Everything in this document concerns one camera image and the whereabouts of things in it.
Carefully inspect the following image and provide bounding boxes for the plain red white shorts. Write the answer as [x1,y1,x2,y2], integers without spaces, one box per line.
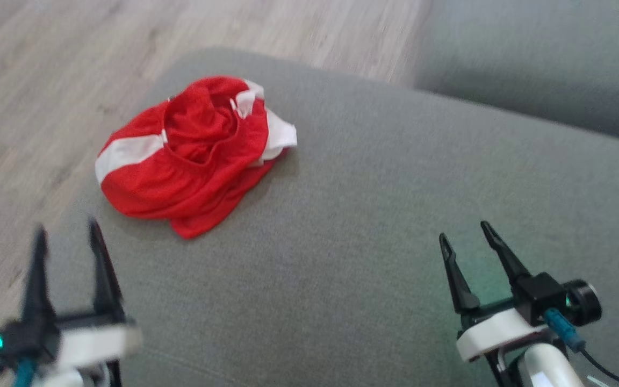
[95,76,298,239]

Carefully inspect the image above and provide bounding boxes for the wide grey sofa seat cushion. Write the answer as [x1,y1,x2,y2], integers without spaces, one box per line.
[46,47,619,387]

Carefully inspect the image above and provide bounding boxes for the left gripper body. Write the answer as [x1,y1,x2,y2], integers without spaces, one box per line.
[54,317,142,387]

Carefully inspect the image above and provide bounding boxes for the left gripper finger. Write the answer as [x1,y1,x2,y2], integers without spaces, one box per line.
[22,226,56,326]
[88,218,126,323]

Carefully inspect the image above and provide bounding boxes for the grey sofa chaise cushion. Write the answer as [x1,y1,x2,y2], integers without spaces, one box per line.
[412,0,619,146]

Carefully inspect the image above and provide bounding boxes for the left blue cable connector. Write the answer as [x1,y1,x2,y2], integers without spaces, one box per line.
[13,357,36,387]

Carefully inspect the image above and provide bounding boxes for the right thin black cable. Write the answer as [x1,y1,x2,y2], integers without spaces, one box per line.
[581,347,619,385]

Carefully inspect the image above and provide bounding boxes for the blue cable connector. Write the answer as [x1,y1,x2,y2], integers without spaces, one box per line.
[543,307,585,353]
[13,357,36,387]

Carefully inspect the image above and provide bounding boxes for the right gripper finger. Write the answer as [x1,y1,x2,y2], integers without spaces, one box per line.
[439,233,481,317]
[480,221,533,288]

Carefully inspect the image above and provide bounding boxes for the right blue cable connector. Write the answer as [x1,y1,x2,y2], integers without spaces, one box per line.
[543,307,585,353]

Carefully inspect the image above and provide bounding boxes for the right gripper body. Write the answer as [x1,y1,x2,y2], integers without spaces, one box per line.
[456,301,555,363]

